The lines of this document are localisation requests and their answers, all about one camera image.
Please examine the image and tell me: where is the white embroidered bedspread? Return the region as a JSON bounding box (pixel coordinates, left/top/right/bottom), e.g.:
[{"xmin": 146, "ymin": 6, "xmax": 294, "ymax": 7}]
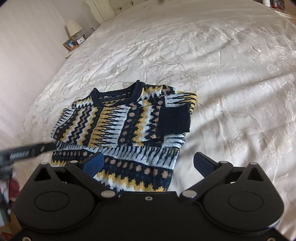
[{"xmin": 18, "ymin": 1, "xmax": 295, "ymax": 240}]

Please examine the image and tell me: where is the wooden photo frame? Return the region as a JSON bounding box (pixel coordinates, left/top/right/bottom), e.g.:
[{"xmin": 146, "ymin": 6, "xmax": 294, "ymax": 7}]
[{"xmin": 63, "ymin": 38, "xmax": 78, "ymax": 51}]

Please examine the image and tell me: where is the navy yellow patterned knit sweater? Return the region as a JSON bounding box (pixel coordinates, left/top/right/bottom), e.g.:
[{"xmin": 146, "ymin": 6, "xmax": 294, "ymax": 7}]
[{"xmin": 52, "ymin": 81, "xmax": 197, "ymax": 192}]

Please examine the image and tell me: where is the left cream table lamp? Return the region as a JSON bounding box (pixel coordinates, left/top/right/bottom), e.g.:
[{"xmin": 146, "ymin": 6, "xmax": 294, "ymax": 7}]
[{"xmin": 66, "ymin": 20, "xmax": 82, "ymax": 37}]

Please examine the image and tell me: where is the cream tufted headboard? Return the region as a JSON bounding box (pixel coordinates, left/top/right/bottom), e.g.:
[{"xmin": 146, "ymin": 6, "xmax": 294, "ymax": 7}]
[{"xmin": 84, "ymin": 0, "xmax": 145, "ymax": 24}]

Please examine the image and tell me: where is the left cream nightstand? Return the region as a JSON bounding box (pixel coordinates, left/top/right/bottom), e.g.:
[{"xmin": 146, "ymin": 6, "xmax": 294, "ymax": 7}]
[{"xmin": 65, "ymin": 46, "xmax": 79, "ymax": 59}]

